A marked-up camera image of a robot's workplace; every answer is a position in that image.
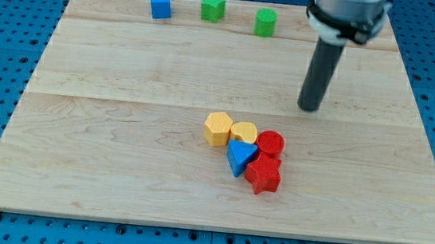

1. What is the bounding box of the red cylinder block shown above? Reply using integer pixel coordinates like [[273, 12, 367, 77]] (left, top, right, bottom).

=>
[[256, 130, 285, 158]]

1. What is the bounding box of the yellow hexagon block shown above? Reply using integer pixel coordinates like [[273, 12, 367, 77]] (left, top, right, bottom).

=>
[[204, 112, 233, 147]]

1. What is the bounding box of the yellow heart block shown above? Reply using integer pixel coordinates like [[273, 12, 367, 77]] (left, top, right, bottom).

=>
[[229, 121, 258, 144]]

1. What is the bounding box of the blue triangle block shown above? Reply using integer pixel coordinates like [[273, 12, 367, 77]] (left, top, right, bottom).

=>
[[226, 140, 258, 178]]

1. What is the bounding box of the red star block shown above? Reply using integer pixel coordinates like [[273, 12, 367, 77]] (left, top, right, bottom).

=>
[[245, 152, 282, 195]]

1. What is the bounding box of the wooden board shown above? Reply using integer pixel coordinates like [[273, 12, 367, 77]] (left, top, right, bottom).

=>
[[0, 0, 435, 244]]

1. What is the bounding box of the green cylinder block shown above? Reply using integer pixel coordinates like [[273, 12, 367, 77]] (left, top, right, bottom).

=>
[[253, 8, 278, 37]]

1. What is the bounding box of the green star block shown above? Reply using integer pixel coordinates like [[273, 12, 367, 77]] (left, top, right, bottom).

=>
[[200, 0, 226, 23]]

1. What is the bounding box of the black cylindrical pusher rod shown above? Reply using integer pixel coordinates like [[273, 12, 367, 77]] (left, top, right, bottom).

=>
[[297, 38, 345, 112]]

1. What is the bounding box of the blue cube block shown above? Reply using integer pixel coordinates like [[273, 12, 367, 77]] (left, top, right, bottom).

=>
[[150, 0, 172, 19]]

